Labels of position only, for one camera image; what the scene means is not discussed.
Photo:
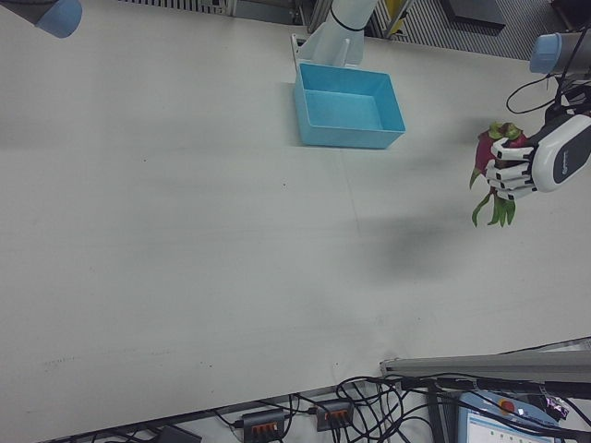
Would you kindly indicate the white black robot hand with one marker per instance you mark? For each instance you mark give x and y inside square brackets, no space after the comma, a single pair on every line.
[561,157]

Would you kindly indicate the pink green dragon fruit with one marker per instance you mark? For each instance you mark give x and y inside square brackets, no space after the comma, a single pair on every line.
[485,147]

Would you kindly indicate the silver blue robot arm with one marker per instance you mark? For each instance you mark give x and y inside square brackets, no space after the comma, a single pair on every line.
[554,53]

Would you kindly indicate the dark grey flat box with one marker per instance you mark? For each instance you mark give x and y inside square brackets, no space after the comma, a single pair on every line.
[475,10]

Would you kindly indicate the grey aluminium profile beam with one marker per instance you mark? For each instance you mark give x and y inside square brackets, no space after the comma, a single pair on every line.
[485,364]

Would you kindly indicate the light blue plastic bin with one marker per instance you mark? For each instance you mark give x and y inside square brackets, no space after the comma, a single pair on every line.
[344,108]

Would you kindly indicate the purple foil wrapper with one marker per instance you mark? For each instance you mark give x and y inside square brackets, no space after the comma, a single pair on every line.
[556,407]

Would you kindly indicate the white conical stand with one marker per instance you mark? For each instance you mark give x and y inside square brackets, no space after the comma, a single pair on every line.
[339,32]

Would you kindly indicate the blue white teach pendant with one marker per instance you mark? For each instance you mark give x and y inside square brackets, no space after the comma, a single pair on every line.
[503,417]

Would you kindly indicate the grey hub orange ports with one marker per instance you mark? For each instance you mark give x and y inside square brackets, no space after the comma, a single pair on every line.
[336,414]
[264,422]

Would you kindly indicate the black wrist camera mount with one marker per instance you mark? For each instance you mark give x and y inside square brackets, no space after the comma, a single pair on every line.
[556,114]

